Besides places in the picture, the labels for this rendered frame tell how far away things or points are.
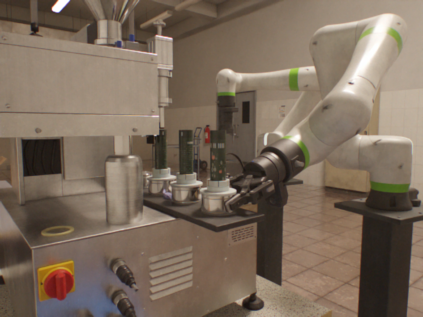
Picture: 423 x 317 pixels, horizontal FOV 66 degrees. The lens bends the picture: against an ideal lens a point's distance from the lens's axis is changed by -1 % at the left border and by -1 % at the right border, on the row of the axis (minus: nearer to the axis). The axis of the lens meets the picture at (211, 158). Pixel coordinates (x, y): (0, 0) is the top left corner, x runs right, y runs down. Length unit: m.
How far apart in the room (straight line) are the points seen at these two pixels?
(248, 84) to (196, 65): 8.32
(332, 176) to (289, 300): 5.52
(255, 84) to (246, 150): 6.62
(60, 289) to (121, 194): 0.18
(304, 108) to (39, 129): 1.51
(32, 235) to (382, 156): 1.05
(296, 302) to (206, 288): 0.29
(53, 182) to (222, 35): 8.60
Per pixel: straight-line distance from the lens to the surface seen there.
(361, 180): 6.13
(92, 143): 0.92
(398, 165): 1.25
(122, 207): 0.62
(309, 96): 1.86
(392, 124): 6.28
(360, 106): 0.73
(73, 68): 0.58
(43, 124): 0.56
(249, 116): 8.27
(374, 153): 1.25
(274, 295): 0.96
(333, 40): 1.13
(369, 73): 0.85
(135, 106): 0.62
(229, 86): 1.70
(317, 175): 7.02
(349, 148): 1.27
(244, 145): 8.42
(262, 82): 1.77
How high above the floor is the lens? 1.20
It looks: 5 degrees down
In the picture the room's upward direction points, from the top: straight up
